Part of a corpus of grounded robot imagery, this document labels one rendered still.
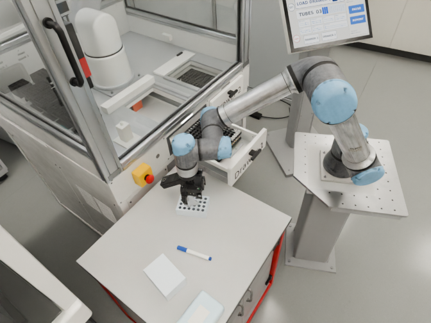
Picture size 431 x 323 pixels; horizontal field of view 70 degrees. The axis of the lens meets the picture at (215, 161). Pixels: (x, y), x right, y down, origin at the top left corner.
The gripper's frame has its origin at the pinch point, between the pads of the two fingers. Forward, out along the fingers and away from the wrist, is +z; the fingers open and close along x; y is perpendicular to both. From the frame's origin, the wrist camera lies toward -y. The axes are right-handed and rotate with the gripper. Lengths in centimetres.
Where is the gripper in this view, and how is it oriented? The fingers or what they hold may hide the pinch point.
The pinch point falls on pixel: (188, 202)
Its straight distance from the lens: 125.9
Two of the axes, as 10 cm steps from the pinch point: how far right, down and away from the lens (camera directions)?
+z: 0.5, 6.8, 7.3
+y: 9.8, 0.9, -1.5
